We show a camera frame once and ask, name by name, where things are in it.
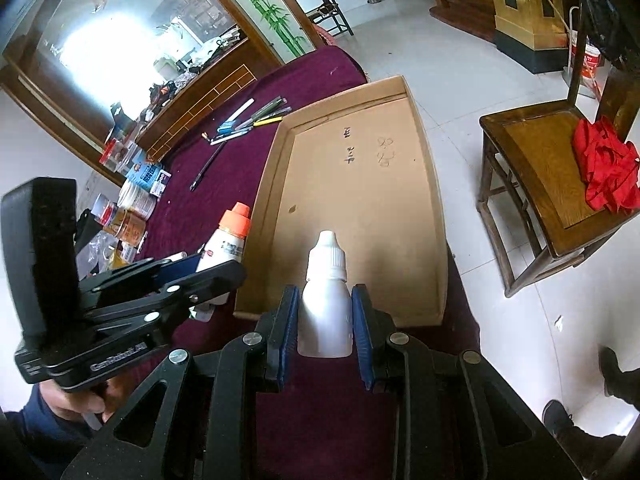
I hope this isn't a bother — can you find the golden pillar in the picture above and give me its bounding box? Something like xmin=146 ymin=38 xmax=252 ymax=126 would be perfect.
xmin=482 ymin=0 xmax=568 ymax=73

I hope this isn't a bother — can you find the white dropper bottle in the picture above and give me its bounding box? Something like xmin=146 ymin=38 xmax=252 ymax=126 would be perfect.
xmin=297 ymin=230 xmax=353 ymax=359

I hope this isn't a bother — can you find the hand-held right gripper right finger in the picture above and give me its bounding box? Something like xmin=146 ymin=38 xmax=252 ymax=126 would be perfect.
xmin=350 ymin=284 xmax=583 ymax=480

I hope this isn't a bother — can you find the wooden staircase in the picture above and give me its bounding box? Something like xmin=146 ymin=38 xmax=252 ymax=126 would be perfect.
xmin=429 ymin=0 xmax=501 ymax=41

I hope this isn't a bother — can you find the white tin can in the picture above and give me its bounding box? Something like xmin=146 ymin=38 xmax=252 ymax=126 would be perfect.
xmin=117 ymin=180 xmax=157 ymax=221

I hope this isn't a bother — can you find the cardboard tray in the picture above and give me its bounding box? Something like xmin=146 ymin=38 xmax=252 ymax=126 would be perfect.
xmin=232 ymin=75 xmax=448 ymax=328

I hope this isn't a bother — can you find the long black pen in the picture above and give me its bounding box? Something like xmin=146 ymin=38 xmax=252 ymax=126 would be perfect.
xmin=189 ymin=142 xmax=232 ymax=192

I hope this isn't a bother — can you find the person's left forearm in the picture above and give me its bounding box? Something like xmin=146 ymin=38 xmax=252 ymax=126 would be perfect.
xmin=0 ymin=385 xmax=103 ymax=480

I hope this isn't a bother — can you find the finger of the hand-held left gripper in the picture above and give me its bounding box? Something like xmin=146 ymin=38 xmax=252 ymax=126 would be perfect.
xmin=77 ymin=255 xmax=203 ymax=311
xmin=75 ymin=259 xmax=248 ymax=356

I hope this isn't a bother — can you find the assorted clutter pile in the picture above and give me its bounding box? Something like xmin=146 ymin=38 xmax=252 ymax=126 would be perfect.
xmin=147 ymin=30 xmax=251 ymax=111

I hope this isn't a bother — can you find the black plastic bag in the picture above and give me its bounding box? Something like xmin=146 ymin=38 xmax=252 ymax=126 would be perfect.
xmin=575 ymin=0 xmax=640 ymax=68

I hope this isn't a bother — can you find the red cloth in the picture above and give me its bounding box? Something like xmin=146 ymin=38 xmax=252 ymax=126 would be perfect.
xmin=572 ymin=116 xmax=640 ymax=216

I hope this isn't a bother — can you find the white bottle orange cap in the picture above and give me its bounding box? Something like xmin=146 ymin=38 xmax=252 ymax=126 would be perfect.
xmin=192 ymin=202 xmax=252 ymax=322

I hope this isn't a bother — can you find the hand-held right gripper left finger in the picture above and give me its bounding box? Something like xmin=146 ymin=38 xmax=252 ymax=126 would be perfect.
xmin=60 ymin=284 xmax=301 ymax=480

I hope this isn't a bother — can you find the white chalk stick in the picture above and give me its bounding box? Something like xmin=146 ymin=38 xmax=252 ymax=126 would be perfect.
xmin=227 ymin=98 xmax=256 ymax=126

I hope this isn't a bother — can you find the maroon tablecloth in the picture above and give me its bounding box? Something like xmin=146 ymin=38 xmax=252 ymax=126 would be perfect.
xmin=125 ymin=45 xmax=483 ymax=480

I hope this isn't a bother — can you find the wooden sideboard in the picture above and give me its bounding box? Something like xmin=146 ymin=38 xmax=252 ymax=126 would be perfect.
xmin=135 ymin=35 xmax=281 ymax=161

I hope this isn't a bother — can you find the person's left hand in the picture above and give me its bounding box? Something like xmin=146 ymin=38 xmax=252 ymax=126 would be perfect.
xmin=37 ymin=372 xmax=132 ymax=428

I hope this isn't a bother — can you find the white red bucket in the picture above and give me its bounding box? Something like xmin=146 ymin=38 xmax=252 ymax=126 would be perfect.
xmin=567 ymin=30 xmax=603 ymax=81

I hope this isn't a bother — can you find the red lid jar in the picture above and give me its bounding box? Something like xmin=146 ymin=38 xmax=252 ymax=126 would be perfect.
xmin=92 ymin=194 xmax=119 ymax=226

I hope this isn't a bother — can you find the wood framed wall mirror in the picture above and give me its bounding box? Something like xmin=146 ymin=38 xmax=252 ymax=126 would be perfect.
xmin=0 ymin=0 xmax=251 ymax=188

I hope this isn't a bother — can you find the blue printed box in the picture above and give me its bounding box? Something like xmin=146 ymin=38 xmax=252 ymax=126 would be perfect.
xmin=124 ymin=162 xmax=162 ymax=192

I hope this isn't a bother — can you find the orange label jar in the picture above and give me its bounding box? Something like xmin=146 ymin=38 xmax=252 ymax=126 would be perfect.
xmin=102 ymin=207 xmax=148 ymax=251

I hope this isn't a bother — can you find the bamboo painted glass panel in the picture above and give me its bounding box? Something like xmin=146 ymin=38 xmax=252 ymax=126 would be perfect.
xmin=200 ymin=0 xmax=315 ymax=58

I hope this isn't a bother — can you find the person's black shoe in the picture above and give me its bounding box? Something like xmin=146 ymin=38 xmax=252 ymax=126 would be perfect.
xmin=597 ymin=347 xmax=640 ymax=406
xmin=542 ymin=400 xmax=628 ymax=480

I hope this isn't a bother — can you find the dark wooden chair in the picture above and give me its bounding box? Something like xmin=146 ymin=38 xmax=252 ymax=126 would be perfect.
xmin=306 ymin=0 xmax=355 ymax=38

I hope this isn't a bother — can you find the grey pen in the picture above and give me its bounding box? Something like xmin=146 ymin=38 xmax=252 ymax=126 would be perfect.
xmin=234 ymin=106 xmax=292 ymax=130

